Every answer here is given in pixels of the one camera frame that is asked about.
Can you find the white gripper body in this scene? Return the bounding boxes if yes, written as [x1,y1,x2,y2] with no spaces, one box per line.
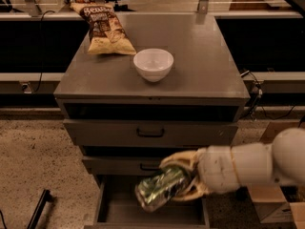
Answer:
[197,146,240,194]

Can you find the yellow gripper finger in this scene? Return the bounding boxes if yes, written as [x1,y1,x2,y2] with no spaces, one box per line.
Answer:
[159,151,198,173]
[173,178,210,201]

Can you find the green soda can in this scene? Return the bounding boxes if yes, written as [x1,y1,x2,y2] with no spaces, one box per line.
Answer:
[134,165,192,213]

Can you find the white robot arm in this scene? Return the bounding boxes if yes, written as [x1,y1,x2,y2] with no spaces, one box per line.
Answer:
[160,128,305,201]

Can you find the grey metal drawer cabinet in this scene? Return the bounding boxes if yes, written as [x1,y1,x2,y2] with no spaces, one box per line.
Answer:
[53,12,251,229]

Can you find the grey open bottom drawer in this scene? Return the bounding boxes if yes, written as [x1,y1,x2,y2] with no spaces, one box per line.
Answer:
[84,175,211,229]

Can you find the grey middle drawer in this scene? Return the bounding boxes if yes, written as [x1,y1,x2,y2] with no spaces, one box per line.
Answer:
[82,156,160,176]

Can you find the grey top drawer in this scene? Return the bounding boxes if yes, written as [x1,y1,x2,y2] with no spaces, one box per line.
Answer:
[64,119,237,148]

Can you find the brown cardboard box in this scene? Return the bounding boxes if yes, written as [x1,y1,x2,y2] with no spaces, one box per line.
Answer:
[248,122,305,229]

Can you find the white ceramic bowl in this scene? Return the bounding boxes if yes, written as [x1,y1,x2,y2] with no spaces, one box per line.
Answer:
[133,49,174,82]

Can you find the yellow brown chip bag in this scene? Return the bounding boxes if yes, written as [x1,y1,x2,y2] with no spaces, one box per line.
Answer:
[71,3,136,55]

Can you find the black metal bar on floor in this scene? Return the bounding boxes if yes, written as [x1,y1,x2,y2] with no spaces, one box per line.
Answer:
[27,189,53,229]

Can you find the black cables at right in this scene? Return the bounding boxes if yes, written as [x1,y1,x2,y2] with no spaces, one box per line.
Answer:
[239,69,265,120]

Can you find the black cable at left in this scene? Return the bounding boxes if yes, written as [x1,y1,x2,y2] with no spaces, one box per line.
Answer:
[31,10,56,94]

